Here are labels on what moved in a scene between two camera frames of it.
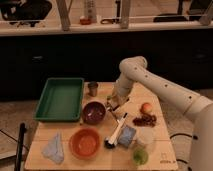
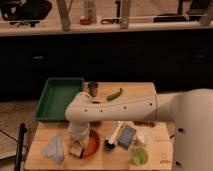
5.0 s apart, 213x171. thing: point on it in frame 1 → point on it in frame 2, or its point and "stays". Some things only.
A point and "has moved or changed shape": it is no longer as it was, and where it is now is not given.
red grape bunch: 145,120 stays
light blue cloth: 54,149 stays
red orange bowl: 84,143 stays
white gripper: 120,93 → 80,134
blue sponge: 126,136 stays
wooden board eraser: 115,101 has moved or changed shape
